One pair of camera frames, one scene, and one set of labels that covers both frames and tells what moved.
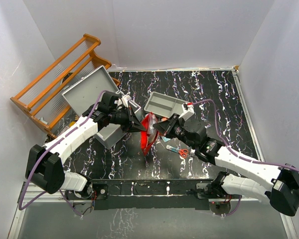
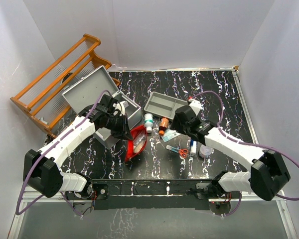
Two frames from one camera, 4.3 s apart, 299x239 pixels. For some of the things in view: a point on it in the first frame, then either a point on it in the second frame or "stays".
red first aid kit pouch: x=148 y=137 to x=139 y=137
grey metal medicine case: x=88 y=92 stays
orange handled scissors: x=183 y=152 stays
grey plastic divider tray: x=164 y=105 stays
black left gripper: x=133 y=124 to x=124 y=132
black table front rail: x=149 y=194 stays
